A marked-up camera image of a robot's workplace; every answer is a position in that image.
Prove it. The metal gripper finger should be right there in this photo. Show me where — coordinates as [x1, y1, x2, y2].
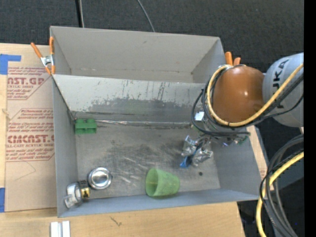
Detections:
[192, 148, 214, 167]
[181, 135, 198, 158]

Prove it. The small blue plastic piece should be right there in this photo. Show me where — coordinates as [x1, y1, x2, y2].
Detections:
[179, 154, 197, 169]

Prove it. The green plastic cup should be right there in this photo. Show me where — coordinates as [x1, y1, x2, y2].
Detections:
[145, 167, 181, 198]

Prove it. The grey metal bin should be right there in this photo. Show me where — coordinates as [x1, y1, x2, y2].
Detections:
[49, 25, 261, 218]

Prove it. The green toy building block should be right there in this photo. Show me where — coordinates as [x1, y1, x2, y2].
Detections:
[74, 118, 98, 135]

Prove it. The clear glass bottle, gold band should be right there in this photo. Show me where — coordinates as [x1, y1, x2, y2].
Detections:
[64, 180, 92, 209]

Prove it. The brown cardboard board, red print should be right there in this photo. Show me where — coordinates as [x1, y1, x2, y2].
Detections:
[0, 42, 58, 213]

